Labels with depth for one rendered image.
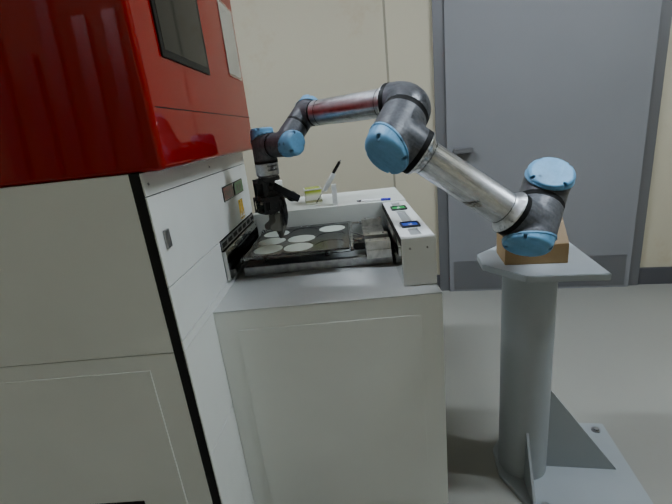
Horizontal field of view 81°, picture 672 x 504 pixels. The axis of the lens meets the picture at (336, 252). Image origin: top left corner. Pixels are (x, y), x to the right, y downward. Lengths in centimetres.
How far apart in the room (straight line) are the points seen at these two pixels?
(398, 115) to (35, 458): 122
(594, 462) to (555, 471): 14
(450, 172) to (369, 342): 50
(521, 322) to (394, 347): 44
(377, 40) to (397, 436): 241
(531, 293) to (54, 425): 132
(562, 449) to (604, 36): 233
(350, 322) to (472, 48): 219
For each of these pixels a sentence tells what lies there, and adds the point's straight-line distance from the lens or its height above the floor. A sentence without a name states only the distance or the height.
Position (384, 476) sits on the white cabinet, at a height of 21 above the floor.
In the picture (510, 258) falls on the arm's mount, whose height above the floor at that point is 84.
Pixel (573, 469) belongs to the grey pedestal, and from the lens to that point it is 183.
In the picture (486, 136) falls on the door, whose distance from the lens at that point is 292.
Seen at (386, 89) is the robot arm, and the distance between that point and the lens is 108.
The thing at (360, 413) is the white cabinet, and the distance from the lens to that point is 127.
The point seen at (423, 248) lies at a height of 93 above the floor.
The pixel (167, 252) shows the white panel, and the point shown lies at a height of 105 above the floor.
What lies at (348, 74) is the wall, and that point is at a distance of 297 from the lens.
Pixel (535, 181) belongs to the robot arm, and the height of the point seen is 108.
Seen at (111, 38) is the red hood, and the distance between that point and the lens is 90.
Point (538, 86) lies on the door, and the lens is 298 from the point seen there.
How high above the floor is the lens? 126
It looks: 17 degrees down
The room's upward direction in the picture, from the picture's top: 6 degrees counter-clockwise
